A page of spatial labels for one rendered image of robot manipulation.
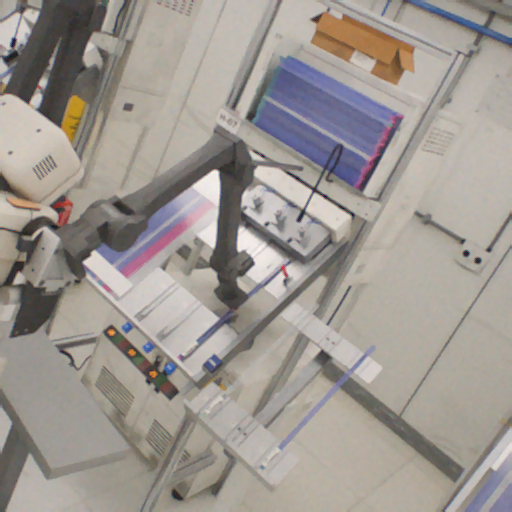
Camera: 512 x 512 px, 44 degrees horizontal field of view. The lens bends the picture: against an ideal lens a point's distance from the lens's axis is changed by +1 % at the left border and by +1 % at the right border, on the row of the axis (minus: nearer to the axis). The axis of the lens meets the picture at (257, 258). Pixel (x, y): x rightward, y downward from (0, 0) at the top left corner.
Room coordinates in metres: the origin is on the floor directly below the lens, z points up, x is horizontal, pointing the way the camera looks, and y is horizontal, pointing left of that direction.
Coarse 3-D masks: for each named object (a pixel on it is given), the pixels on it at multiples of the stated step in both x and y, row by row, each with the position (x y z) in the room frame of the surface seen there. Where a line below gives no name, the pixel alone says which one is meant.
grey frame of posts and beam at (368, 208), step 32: (256, 32) 2.48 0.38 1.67; (448, 64) 2.12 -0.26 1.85; (416, 128) 2.12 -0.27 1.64; (288, 160) 2.26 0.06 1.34; (352, 192) 2.12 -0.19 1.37; (384, 192) 2.10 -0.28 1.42; (352, 256) 2.10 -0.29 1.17; (64, 288) 2.05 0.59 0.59; (320, 320) 2.12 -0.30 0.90; (288, 352) 2.12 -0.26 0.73; (160, 480) 1.67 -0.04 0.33; (224, 480) 2.11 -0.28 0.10
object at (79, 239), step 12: (48, 228) 1.16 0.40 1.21; (60, 228) 1.17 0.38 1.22; (72, 228) 1.17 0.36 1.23; (84, 228) 1.18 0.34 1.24; (72, 240) 1.15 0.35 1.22; (84, 240) 1.16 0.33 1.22; (96, 240) 1.19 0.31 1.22; (72, 252) 1.11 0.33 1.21; (84, 252) 1.16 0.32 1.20; (72, 264) 1.14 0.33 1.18; (84, 276) 1.16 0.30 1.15
